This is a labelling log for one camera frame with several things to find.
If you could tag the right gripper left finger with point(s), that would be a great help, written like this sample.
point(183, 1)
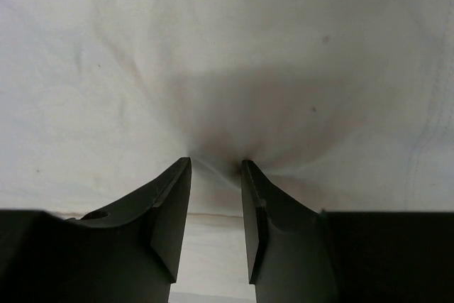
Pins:
point(126, 251)

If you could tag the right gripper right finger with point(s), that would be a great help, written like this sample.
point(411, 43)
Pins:
point(295, 254)

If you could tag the white t shirt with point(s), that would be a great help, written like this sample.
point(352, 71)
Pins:
point(344, 104)

